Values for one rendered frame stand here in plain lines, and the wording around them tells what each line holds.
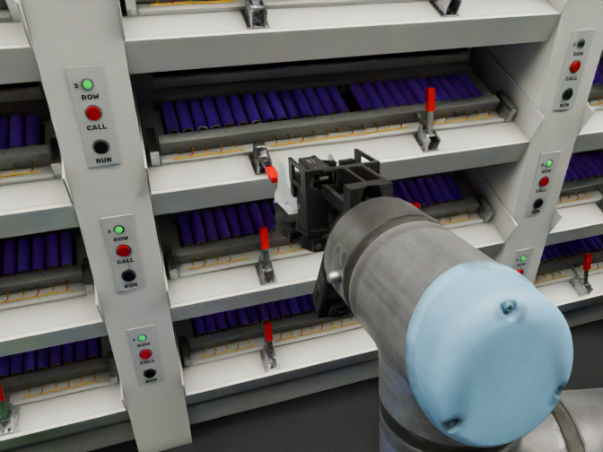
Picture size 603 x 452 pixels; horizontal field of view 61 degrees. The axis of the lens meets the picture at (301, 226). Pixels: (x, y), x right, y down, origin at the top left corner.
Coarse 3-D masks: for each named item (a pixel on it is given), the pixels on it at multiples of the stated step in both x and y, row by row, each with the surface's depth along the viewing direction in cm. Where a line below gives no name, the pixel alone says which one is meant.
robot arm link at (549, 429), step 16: (384, 416) 33; (384, 432) 33; (400, 432) 31; (544, 432) 33; (560, 432) 33; (384, 448) 34; (400, 448) 32; (416, 448) 31; (432, 448) 30; (448, 448) 30; (464, 448) 29; (480, 448) 29; (496, 448) 30; (512, 448) 31; (528, 448) 32; (544, 448) 32; (560, 448) 32
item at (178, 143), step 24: (480, 96) 87; (288, 120) 77; (312, 120) 78; (336, 120) 79; (360, 120) 80; (384, 120) 82; (408, 120) 83; (456, 120) 84; (168, 144) 72; (192, 144) 73; (216, 144) 75
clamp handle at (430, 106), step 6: (426, 90) 78; (432, 90) 77; (426, 96) 78; (432, 96) 78; (426, 102) 78; (432, 102) 78; (426, 108) 78; (432, 108) 78; (432, 114) 79; (432, 120) 79; (432, 126) 79; (426, 132) 80; (432, 132) 80
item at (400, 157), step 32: (320, 64) 85; (352, 64) 86; (384, 64) 88; (416, 64) 90; (480, 64) 93; (512, 96) 86; (160, 128) 77; (384, 128) 82; (480, 128) 85; (512, 128) 86; (160, 160) 73; (224, 160) 74; (384, 160) 78; (416, 160) 80; (448, 160) 82; (480, 160) 85; (512, 160) 87; (160, 192) 69; (192, 192) 71; (224, 192) 73; (256, 192) 75
